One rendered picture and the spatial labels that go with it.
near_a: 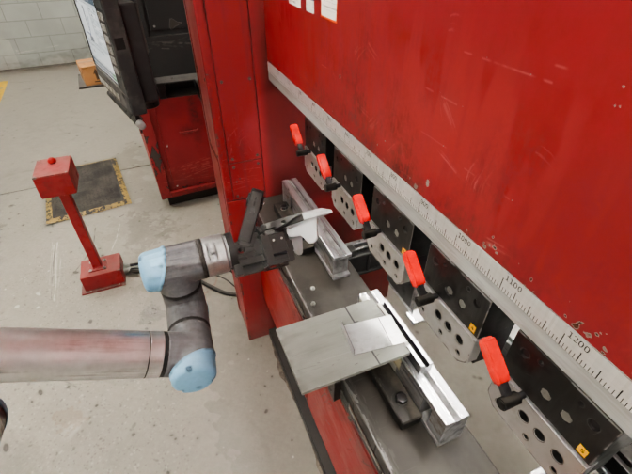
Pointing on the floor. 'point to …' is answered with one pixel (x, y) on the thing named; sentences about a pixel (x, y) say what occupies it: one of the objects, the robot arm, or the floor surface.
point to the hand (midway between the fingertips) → (322, 218)
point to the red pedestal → (112, 267)
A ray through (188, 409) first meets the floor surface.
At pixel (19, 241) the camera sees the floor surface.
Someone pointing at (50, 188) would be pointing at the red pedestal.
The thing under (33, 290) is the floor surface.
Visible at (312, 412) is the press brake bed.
